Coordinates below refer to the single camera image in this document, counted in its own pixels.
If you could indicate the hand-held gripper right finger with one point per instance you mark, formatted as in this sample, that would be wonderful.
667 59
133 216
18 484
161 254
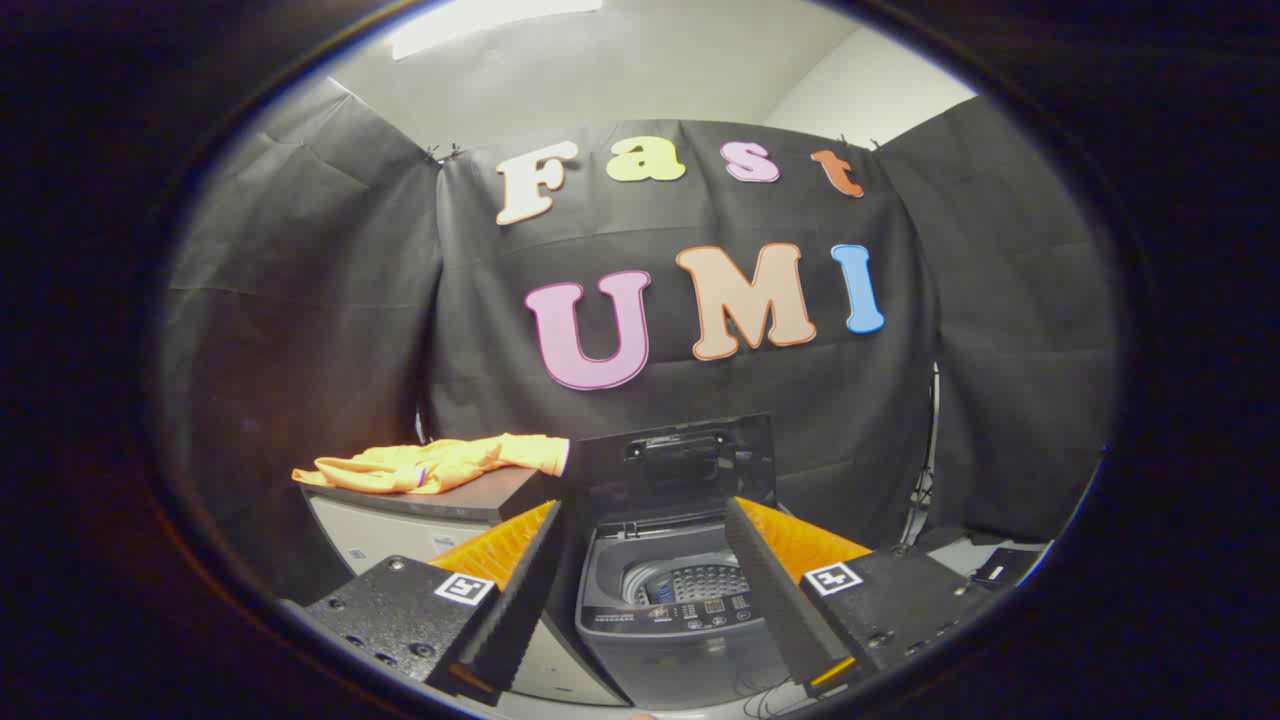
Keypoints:
770 590

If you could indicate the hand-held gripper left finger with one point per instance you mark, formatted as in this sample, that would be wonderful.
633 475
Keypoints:
522 590

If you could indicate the grey washing machine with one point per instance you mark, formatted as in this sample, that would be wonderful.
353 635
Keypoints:
680 650

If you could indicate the orange shirt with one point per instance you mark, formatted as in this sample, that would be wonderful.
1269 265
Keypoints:
420 465

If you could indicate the white cabinet with dark top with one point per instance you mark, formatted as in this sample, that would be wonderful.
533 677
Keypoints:
400 525

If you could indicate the black backdrop cloth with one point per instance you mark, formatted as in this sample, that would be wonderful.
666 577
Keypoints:
700 420

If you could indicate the metal backdrop stand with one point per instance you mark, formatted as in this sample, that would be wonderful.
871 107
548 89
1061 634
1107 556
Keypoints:
925 470

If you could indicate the black flat device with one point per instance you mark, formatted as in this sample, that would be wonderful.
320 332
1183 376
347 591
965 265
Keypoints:
1005 566

